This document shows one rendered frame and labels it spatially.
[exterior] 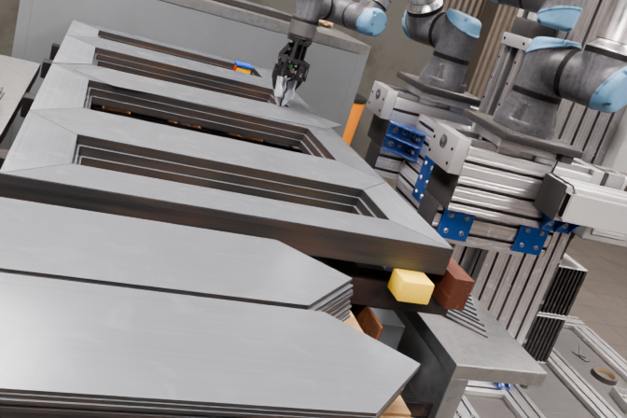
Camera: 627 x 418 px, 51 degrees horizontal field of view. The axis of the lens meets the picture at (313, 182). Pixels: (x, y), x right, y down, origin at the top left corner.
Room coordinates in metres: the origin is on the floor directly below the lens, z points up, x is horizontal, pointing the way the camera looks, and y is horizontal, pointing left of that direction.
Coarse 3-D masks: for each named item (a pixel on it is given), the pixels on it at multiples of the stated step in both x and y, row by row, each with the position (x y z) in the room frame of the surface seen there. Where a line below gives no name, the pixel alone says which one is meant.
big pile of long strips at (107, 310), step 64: (0, 256) 0.66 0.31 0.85; (64, 256) 0.70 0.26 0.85; (128, 256) 0.75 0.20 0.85; (192, 256) 0.80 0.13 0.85; (256, 256) 0.86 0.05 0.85; (0, 320) 0.54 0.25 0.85; (64, 320) 0.57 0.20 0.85; (128, 320) 0.61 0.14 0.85; (192, 320) 0.65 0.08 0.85; (256, 320) 0.69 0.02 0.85; (320, 320) 0.73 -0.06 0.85; (0, 384) 0.46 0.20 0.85; (64, 384) 0.48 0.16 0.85; (128, 384) 0.51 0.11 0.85; (192, 384) 0.53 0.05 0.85; (256, 384) 0.56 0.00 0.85; (320, 384) 0.60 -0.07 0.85; (384, 384) 0.63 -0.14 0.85
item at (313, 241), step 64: (64, 64) 1.59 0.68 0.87; (128, 64) 1.96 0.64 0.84; (256, 128) 1.66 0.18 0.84; (0, 192) 0.84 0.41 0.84; (64, 192) 0.87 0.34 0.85; (256, 192) 1.21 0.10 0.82; (320, 192) 1.26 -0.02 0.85; (320, 256) 1.01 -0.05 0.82; (384, 256) 1.05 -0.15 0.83; (448, 256) 1.10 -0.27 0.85
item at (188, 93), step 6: (174, 84) 1.75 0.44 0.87; (180, 84) 1.77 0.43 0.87; (174, 90) 1.68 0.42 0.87; (180, 90) 1.70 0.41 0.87; (186, 90) 1.72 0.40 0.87; (192, 90) 1.75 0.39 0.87; (198, 90) 1.77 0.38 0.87; (180, 96) 1.63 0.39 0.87; (186, 96) 1.64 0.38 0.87; (192, 96) 1.67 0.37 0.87; (198, 96) 1.69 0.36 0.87; (192, 102) 1.61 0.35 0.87; (198, 102) 1.62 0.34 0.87; (204, 102) 1.65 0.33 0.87
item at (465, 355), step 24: (408, 312) 1.24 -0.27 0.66; (480, 312) 1.31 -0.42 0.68; (432, 336) 1.14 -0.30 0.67; (456, 336) 1.16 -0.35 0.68; (480, 336) 1.19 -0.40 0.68; (504, 336) 1.22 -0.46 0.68; (456, 360) 1.06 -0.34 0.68; (480, 360) 1.09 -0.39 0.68; (504, 360) 1.12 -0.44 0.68; (528, 360) 1.15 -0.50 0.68; (528, 384) 1.11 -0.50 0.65
